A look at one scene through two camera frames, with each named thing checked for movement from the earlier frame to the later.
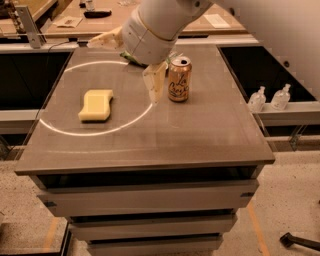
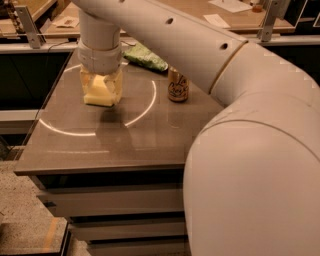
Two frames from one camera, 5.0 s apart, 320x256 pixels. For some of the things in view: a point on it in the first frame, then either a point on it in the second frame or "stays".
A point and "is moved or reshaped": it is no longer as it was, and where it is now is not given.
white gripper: [144, 39] -> [100, 60]
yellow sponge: [96, 105] is moved or reshaped
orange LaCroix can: [179, 78] stays
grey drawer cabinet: [139, 178] stays
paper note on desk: [69, 21] stays
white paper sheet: [217, 21] stays
